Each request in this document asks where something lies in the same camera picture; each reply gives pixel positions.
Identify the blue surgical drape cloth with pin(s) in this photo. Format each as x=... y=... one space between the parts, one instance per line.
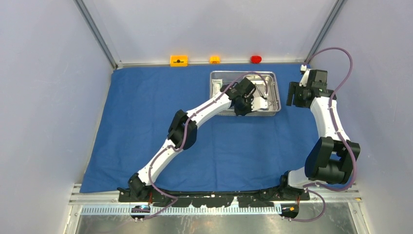
x=230 y=154

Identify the aluminium frame rail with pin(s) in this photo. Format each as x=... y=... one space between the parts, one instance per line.
x=351 y=195

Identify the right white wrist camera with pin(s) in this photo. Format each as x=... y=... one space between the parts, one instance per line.
x=305 y=72

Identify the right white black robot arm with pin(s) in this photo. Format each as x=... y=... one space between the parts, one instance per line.
x=331 y=164

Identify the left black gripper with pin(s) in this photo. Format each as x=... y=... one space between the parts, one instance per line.
x=239 y=113

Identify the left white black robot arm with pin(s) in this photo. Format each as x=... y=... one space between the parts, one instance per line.
x=182 y=133

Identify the metal mesh instrument basket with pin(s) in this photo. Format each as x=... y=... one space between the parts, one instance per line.
x=229 y=76

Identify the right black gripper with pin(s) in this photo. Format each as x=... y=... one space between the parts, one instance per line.
x=294 y=88

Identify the small yellow plastic block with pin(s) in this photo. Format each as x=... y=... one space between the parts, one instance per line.
x=214 y=60

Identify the white sterile packet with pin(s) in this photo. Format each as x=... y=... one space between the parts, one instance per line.
x=216 y=85

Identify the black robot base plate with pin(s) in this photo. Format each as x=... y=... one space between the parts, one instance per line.
x=245 y=199

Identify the stainless steel inner tray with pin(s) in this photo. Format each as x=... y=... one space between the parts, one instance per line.
x=266 y=85

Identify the red plastic object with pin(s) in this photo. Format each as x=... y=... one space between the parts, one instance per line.
x=255 y=59

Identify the large yellow plastic block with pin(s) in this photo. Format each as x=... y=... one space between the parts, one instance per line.
x=178 y=61

